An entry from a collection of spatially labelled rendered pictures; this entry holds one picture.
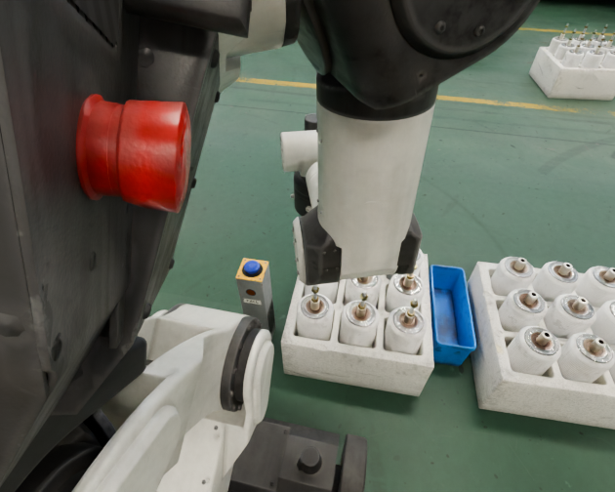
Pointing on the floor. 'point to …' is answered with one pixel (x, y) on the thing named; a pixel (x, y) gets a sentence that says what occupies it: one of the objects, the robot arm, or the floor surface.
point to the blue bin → (450, 315)
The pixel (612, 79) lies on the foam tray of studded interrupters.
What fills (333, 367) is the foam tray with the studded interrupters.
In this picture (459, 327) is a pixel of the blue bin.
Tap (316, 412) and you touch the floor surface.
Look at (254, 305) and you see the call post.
